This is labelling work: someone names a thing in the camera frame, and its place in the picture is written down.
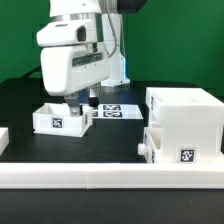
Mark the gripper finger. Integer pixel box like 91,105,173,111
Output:
64,93,81,117
88,83,100,107

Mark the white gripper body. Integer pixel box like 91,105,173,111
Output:
41,43,110,96

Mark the white drawer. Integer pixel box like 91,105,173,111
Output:
137,127,162,164
33,103,93,137

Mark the white drawer cabinet box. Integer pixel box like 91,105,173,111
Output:
146,87,224,164

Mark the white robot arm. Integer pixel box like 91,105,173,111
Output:
37,0,148,117

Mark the white L-shaped fence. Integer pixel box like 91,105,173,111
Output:
0,157,224,189

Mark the white marker base plate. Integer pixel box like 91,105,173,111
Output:
93,104,143,120

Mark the black cable bundle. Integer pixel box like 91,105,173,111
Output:
21,65,44,80

